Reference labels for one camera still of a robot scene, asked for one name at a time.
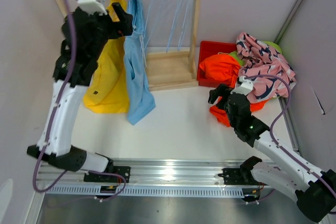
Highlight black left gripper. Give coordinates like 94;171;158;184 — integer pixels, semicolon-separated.
87;2;133;60

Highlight blue hanger of pink shorts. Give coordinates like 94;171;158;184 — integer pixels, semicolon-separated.
143;0;166;50

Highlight lime green shorts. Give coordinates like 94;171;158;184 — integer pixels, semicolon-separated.
228;40;283;100

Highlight pink patterned shorts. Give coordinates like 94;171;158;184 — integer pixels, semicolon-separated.
236;32;297;103

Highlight blue hanger of orange shorts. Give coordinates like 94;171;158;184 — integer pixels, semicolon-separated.
165;0;180;52

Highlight light blue shorts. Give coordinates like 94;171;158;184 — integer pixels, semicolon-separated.
124;0;156;125

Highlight blue hanger of green shorts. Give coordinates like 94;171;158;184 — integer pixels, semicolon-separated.
177;0;191;51

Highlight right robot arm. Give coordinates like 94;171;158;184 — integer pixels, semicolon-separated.
208;84;335;222

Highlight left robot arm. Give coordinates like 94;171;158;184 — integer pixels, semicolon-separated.
26;2;133;182

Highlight yellow shorts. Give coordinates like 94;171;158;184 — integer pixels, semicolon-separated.
82;0;131;114

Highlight red plastic bin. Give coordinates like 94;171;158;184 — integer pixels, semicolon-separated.
197;41;242;88

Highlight wooden clothes rack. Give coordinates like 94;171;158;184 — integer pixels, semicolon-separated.
55;0;201;91

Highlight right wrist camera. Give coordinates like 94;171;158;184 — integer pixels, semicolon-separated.
230;76;254;96

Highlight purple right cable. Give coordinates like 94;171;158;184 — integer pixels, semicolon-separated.
244;74;336;190

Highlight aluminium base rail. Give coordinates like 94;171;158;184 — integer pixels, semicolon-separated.
35;158;279;198

